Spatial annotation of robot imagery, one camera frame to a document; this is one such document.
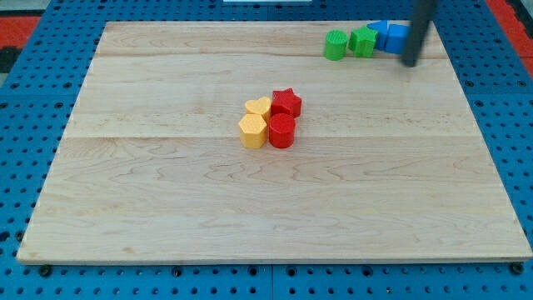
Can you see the red cylinder block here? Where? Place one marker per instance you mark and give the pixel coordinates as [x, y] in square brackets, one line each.
[282, 130]

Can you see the yellow hexagon block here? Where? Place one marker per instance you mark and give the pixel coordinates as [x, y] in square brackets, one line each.
[253, 131]

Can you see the blue triangle block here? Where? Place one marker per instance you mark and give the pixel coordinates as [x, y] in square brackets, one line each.
[382, 32]

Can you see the red star block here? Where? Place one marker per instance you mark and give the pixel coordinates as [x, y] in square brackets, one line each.
[286, 101]

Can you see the wooden board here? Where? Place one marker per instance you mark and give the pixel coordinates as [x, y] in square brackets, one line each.
[388, 164]

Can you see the yellow heart block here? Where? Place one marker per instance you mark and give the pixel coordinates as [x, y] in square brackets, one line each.
[260, 106]

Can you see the green star block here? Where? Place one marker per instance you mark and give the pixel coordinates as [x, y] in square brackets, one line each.
[362, 42]

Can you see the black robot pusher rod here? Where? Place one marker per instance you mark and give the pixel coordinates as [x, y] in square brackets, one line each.
[423, 12]

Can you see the blue cube block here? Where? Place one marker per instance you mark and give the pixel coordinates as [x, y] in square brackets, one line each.
[396, 38]

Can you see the green cylinder block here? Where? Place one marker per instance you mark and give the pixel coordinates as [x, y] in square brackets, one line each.
[335, 45]

